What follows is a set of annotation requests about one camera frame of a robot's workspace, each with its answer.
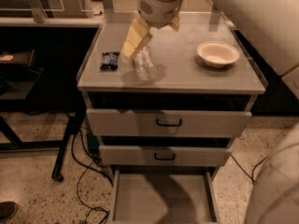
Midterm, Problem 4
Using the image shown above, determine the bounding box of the black table frame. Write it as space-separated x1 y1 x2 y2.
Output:
0 49 87 183

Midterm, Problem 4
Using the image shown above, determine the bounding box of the grey top drawer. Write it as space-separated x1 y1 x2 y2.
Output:
87 109 251 138

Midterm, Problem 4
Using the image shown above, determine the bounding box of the grey middle drawer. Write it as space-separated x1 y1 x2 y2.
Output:
100 146 231 167

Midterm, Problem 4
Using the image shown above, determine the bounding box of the grey drawer cabinet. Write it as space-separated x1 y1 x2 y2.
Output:
76 10 269 224

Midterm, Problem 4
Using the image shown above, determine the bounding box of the grey drawer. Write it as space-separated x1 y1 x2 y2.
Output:
87 109 251 138
100 146 231 167
107 171 221 224

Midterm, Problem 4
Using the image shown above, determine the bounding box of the dark blue snack bar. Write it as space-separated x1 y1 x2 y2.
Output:
100 51 120 70

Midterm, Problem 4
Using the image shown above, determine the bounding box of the black power adapter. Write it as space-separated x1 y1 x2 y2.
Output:
86 133 99 154

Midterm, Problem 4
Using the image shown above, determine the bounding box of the dark shoe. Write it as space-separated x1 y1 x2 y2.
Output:
0 202 18 222

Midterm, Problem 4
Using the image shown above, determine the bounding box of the clear plastic water bottle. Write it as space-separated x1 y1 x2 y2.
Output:
134 47 157 82

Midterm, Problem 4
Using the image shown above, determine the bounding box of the grey bottom drawer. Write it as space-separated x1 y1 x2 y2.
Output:
107 171 221 224

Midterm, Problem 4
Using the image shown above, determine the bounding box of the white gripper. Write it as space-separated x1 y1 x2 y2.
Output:
121 0 183 61

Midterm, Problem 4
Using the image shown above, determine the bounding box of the white paper bowl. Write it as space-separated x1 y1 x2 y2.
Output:
196 41 240 68

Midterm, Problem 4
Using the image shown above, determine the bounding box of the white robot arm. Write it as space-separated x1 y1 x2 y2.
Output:
121 0 299 224

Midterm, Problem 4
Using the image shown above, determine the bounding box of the black floor cable right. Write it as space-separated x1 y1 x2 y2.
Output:
230 154 269 185

